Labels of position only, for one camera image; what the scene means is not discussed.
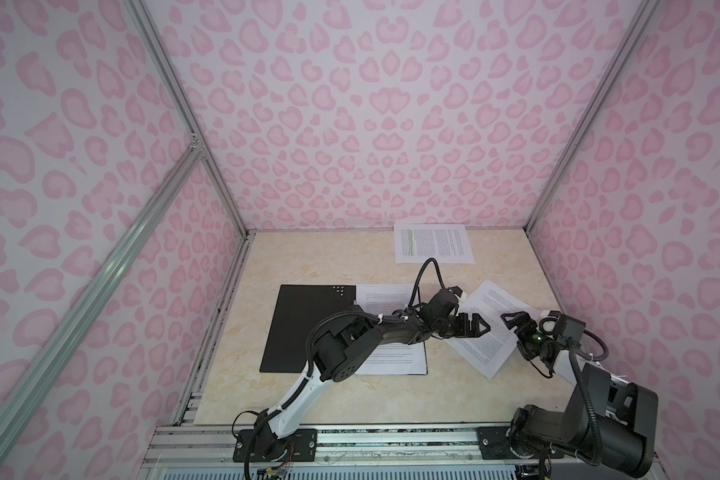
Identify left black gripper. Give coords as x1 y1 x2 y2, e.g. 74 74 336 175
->
431 312 490 338

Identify green highlighted paper sheet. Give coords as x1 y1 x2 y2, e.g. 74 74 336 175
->
394 224 475 264

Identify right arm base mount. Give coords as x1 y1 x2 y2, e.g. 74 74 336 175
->
475 424 543 464

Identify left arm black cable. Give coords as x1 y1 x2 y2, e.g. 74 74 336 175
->
407 257 448 310

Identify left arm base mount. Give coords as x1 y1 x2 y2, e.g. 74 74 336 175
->
233 429 318 463

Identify left corner aluminium post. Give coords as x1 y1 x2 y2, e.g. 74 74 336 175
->
122 0 249 238

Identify right corner aluminium post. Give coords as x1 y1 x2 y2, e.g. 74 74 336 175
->
523 0 664 236

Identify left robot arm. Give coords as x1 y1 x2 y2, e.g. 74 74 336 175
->
252 287 491 446

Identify corner aluminium post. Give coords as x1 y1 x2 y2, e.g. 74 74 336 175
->
523 0 664 236
122 0 249 238

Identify left diagonal aluminium strut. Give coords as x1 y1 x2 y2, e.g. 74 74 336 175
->
0 146 203 466

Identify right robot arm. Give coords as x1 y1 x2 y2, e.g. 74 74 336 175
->
501 311 659 479

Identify blue black file folder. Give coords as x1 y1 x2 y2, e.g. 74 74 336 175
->
259 284 358 374

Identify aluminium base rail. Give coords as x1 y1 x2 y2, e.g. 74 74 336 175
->
136 421 667 480

